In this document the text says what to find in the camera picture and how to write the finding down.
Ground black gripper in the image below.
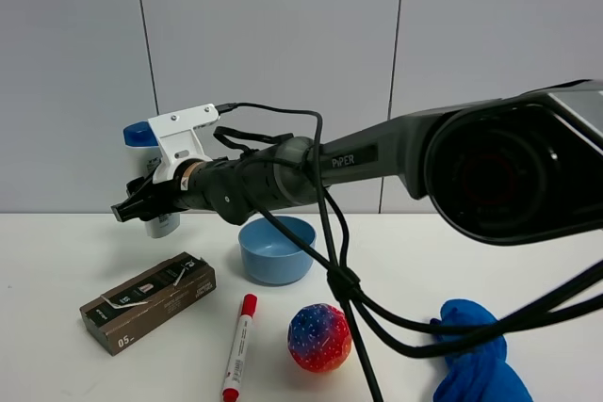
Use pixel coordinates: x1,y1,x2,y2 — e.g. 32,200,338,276
111,176,182,222

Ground white shampoo bottle blue cap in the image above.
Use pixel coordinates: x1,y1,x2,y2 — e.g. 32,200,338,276
122,121,180,239

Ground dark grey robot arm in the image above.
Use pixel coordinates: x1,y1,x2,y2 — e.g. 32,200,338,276
113,79,602,246

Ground brown black cardboard box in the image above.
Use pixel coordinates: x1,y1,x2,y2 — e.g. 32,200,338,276
80,252,216,356

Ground blue plastic bowl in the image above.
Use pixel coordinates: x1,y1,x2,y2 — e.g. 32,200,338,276
238,218,314,285

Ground red white marker pen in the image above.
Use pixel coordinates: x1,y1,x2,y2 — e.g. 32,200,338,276
221,294,257,402

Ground red blue dimpled ball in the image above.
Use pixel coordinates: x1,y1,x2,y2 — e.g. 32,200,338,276
287,303,352,374

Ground blue rolled cloth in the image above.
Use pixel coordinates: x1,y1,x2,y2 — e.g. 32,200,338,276
431,298,532,402

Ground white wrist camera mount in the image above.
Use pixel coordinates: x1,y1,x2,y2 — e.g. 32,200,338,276
148,104,220,184

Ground black cable bundle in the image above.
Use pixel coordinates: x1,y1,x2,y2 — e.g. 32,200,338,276
214,101,603,402

